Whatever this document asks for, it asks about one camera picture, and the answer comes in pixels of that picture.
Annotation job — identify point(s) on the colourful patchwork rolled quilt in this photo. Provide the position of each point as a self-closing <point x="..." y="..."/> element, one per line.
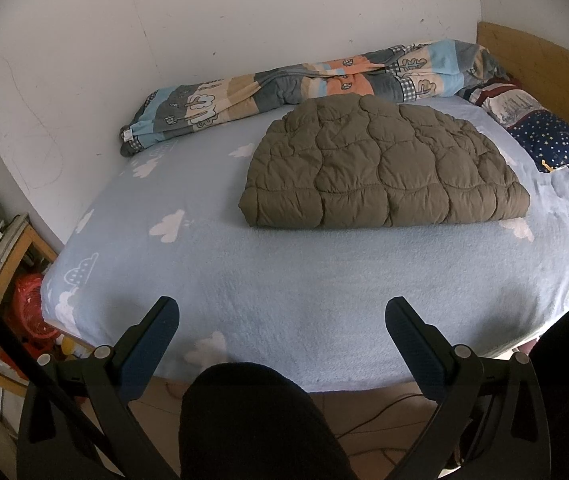
<point x="401" y="74"/>

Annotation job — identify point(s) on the wooden side shelf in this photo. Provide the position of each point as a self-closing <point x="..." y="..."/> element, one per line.
<point x="21" y="247"/>

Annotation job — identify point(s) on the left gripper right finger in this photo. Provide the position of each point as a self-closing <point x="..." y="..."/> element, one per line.
<point x="489" y="421"/>

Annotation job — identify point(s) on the olive green quilted hooded jacket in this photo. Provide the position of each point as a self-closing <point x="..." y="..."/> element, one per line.
<point x="359" y="162"/>

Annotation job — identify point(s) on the light blue cloud bed sheet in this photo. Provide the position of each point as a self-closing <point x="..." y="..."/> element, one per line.
<point x="309" y="304"/>

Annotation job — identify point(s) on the red plastic object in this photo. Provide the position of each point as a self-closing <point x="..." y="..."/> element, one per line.
<point x="24" y="316"/>

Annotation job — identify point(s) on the wooden headboard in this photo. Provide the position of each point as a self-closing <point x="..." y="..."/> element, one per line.
<point x="541" y="66"/>

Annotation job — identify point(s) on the navy starred striped pillow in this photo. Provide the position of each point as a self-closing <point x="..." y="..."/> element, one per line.
<point x="542" y="134"/>

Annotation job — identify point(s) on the person's dark clothed knee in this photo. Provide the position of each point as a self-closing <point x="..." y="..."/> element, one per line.
<point x="247" y="421"/>

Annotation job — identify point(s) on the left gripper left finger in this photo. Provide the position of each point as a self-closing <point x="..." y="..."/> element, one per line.
<point x="77" y="424"/>

